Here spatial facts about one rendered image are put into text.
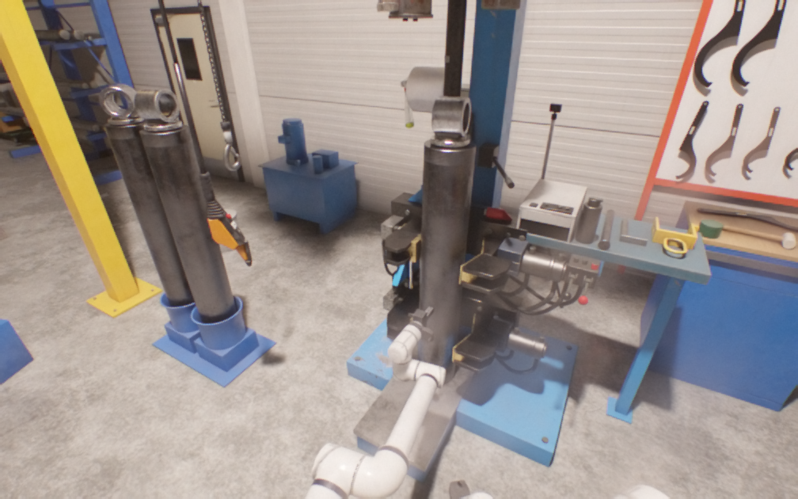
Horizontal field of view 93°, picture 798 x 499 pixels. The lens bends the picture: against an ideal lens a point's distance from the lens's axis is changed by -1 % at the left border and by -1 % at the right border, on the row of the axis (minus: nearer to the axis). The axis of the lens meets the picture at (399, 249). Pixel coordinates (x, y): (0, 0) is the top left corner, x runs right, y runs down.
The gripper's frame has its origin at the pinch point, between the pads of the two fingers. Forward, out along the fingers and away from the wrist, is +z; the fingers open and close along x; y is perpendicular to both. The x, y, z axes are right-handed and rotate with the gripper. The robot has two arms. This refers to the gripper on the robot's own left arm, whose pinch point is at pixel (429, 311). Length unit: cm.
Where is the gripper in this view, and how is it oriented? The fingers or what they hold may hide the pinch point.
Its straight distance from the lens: 192.8
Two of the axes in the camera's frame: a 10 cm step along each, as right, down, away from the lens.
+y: -8.7, -2.4, 4.3
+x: 0.0, 8.7, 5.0
